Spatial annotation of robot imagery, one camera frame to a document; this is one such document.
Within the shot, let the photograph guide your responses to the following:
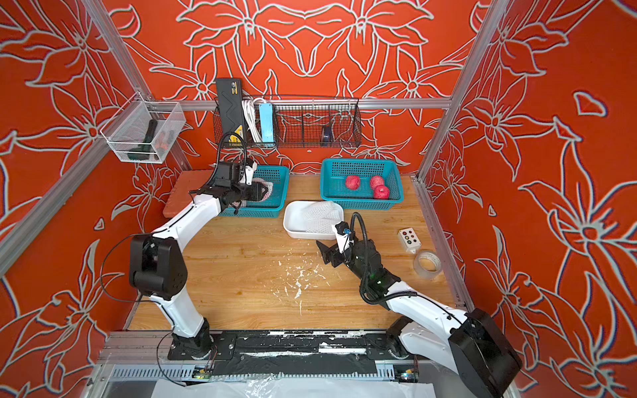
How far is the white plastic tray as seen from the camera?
37.8 inches

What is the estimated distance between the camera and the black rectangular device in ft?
2.85

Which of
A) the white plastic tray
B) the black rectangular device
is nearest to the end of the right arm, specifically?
the white plastic tray
